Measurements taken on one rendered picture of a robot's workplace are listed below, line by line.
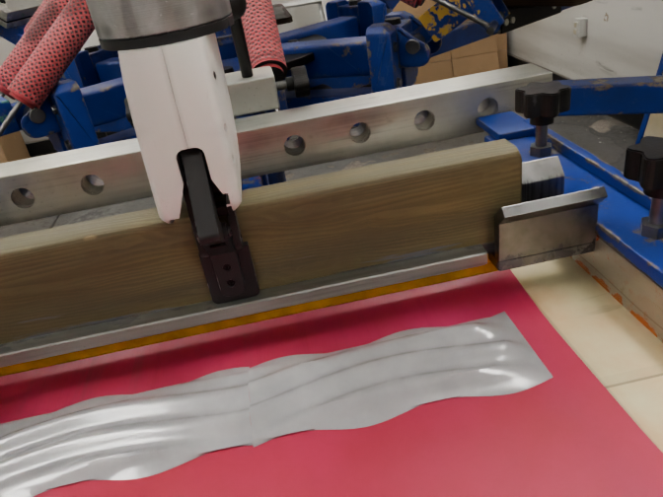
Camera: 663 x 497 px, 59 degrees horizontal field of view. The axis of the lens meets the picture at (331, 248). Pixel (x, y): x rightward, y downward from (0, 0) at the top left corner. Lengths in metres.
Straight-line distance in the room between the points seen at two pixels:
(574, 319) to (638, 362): 0.05
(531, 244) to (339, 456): 0.20
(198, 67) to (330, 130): 0.30
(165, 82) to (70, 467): 0.22
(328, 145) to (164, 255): 0.27
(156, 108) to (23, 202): 0.36
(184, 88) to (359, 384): 0.20
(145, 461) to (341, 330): 0.15
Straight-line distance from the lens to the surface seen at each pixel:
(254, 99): 0.64
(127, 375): 0.44
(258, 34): 0.84
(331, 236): 0.39
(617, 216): 0.45
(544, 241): 0.43
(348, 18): 1.36
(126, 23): 0.33
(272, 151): 0.60
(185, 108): 0.32
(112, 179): 0.62
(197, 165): 0.33
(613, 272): 0.44
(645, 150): 0.40
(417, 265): 0.40
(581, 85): 1.04
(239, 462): 0.35
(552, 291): 0.45
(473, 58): 4.74
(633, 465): 0.34
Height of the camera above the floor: 1.21
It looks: 29 degrees down
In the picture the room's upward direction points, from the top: 10 degrees counter-clockwise
